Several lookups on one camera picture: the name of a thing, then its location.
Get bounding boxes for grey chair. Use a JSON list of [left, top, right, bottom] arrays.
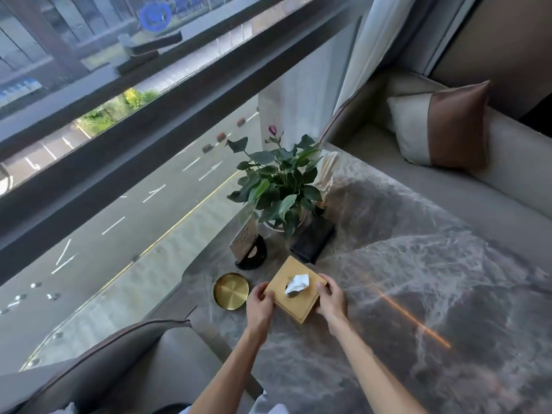
[[0, 318, 265, 414]]

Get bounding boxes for person's left hand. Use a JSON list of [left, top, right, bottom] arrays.
[[245, 282, 276, 339]]

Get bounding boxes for person's right forearm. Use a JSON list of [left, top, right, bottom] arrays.
[[326, 315, 428, 414]]

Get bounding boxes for person's left forearm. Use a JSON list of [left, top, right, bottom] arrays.
[[188, 328, 269, 414]]

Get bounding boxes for black window handle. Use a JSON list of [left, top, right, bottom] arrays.
[[117, 31, 183, 62]]

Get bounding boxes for holder with paper sticks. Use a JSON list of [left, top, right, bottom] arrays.
[[311, 150, 341, 218]]

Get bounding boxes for grey bench sofa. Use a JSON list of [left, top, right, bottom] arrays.
[[321, 66, 552, 276]]

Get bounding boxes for wooden tissue box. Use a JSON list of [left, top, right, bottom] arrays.
[[263, 255, 329, 325]]

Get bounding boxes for brown and beige cushion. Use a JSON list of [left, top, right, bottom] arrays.
[[386, 80, 492, 170]]

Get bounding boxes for green potted plant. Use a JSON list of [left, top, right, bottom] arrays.
[[226, 125, 324, 239]]

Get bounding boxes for round gold tray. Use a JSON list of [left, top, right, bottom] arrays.
[[213, 273, 250, 312]]

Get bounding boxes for person's right hand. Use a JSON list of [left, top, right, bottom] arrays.
[[316, 273, 348, 327]]

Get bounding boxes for white tissue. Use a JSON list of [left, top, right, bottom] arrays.
[[285, 274, 311, 298]]

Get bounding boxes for white curtain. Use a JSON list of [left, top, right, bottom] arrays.
[[332, 0, 479, 121]]

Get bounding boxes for dark window frame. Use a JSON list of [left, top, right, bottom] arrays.
[[0, 0, 376, 287]]

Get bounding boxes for sign card in black stand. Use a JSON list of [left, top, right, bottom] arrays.
[[229, 216, 268, 271]]

